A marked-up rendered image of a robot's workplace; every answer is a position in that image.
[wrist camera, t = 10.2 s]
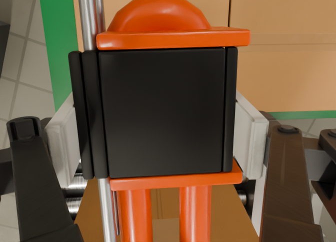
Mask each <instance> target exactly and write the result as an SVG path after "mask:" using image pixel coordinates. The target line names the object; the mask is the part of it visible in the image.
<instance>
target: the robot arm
mask: <svg viewBox="0 0 336 242"><path fill-rule="evenodd" d="M6 128H7V132H8V137H9V142H10V147H9V148H4V149H0V202H1V200H2V195H6V194H11V193H15V200H16V210H17V220H18V229H19V239H20V241H19V242H84V239H83V236H82V234H81V231H80V228H79V226H78V224H77V223H75V224H74V223H73V220H72V217H71V214H70V212H69V209H68V206H67V203H66V200H65V197H64V195H63V192H62V189H61V188H68V187H69V185H71V183H72V180H73V178H74V175H75V172H76V170H77V167H78V164H79V162H80V159H81V154H80V146H79V137H78V129H77V120H76V111H75V107H74V99H73V92H71V94H70V95H69V96H68V98H67V99H66V100H65V101H64V103H63V104H62V105H61V107H60V108H59V109H58V111H57V112H56V113H55V115H54V116H53V117H45V118H43V119H42V120H40V119H39V118H38V117H36V116H22V117H18V118H14V119H11V120H10V121H8V122H7V123H6ZM233 154H234V156H235V158H236V160H237V161H238V163H239V165H240V167H241V169H242V170H243V172H244V174H245V176H246V177H247V178H248V179H249V180H257V179H261V177H263V171H264V166H265V167H266V175H265V183H264V193H263V203H262V212H261V222H260V231H259V241H258V242H324V238H323V232H322V228H321V225H319V224H315V221H314V214H313V207H312V200H311V193H310V185H309V180H311V185H312V187H313V188H314V190H315V192H316V193H317V195H318V197H319V198H320V200H321V202H322V203H323V205H324V206H325V208H326V210H327V211H328V213H329V215H330V216H331V218H332V220H333V221H334V223H335V225H336V128H335V129H323V130H321V131H320V134H319V138H311V137H303V135H302V131H301V130H300V129H298V128H297V127H294V126H291V125H287V124H283V125H282V124H280V123H279V122H278V121H277V120H276V119H275V118H274V117H273V116H272V115H271V114H269V113H267V112H265V111H263V110H257V109H256V108H255V107H254V106H253V105H252V104H251V103H250V102H249V101H248V100H247V99H246V98H245V97H244V96H243V95H242V94H241V93H240V92H239V91H237V90H236V100H235V118H234V137H233Z"/></svg>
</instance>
